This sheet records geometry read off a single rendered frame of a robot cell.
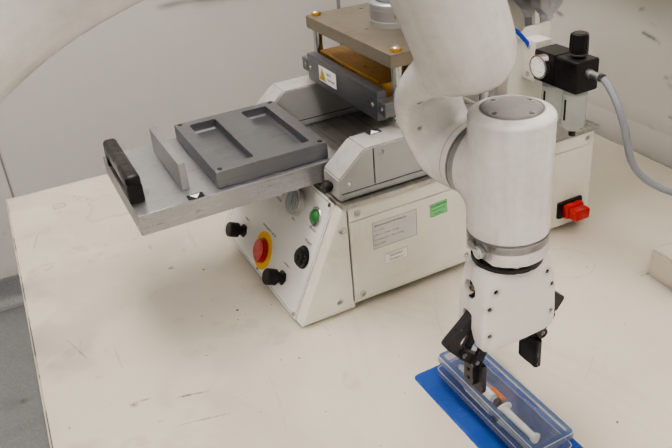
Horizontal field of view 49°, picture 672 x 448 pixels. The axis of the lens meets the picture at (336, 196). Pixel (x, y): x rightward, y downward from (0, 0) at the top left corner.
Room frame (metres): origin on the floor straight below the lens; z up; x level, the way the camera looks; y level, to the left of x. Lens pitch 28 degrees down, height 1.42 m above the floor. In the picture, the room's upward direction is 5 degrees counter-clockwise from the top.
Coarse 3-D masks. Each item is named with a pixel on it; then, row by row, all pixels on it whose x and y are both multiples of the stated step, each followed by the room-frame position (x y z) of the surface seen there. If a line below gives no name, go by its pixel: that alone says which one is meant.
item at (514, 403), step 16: (448, 352) 0.72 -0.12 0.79; (496, 368) 0.68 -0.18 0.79; (496, 384) 0.65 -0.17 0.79; (512, 384) 0.65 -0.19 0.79; (496, 400) 0.63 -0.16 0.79; (512, 400) 0.63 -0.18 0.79; (528, 400) 0.62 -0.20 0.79; (512, 416) 0.60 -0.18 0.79; (528, 416) 0.60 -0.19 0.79; (544, 416) 0.60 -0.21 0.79; (528, 432) 0.58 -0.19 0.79; (544, 432) 0.57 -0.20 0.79; (560, 432) 0.57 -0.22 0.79
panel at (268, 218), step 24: (312, 192) 0.95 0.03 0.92; (240, 216) 1.11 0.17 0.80; (264, 216) 1.04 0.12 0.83; (288, 216) 0.98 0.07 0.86; (240, 240) 1.08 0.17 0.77; (288, 240) 0.95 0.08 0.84; (312, 240) 0.90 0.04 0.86; (264, 264) 0.98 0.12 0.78; (288, 264) 0.93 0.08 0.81; (312, 264) 0.88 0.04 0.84; (288, 288) 0.90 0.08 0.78
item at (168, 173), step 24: (168, 144) 0.95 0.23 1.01; (144, 168) 0.96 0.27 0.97; (168, 168) 0.94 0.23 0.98; (192, 168) 0.95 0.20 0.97; (312, 168) 0.93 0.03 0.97; (120, 192) 0.92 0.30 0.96; (144, 192) 0.89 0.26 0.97; (168, 192) 0.88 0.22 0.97; (192, 192) 0.88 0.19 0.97; (216, 192) 0.87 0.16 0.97; (240, 192) 0.88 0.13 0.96; (264, 192) 0.89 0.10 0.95; (144, 216) 0.83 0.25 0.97; (168, 216) 0.84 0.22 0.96; (192, 216) 0.85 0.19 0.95
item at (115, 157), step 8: (104, 144) 0.98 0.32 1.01; (112, 144) 0.97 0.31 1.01; (112, 152) 0.94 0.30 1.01; (120, 152) 0.94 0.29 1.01; (112, 160) 0.93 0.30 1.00; (120, 160) 0.91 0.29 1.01; (128, 160) 0.91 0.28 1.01; (120, 168) 0.89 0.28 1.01; (128, 168) 0.88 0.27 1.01; (120, 176) 0.89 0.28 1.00; (128, 176) 0.86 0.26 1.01; (136, 176) 0.86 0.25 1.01; (128, 184) 0.86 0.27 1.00; (136, 184) 0.86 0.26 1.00; (128, 192) 0.85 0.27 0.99; (136, 192) 0.86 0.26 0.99; (136, 200) 0.86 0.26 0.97; (144, 200) 0.86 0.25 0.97
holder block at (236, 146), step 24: (216, 120) 1.06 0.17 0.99; (240, 120) 1.05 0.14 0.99; (264, 120) 1.08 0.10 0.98; (288, 120) 1.04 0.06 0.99; (192, 144) 0.98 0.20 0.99; (216, 144) 1.00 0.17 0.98; (240, 144) 0.97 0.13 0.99; (264, 144) 0.96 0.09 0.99; (288, 144) 0.98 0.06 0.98; (312, 144) 0.94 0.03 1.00; (216, 168) 0.89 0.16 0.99; (240, 168) 0.89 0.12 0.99; (264, 168) 0.91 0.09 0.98; (288, 168) 0.92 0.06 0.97
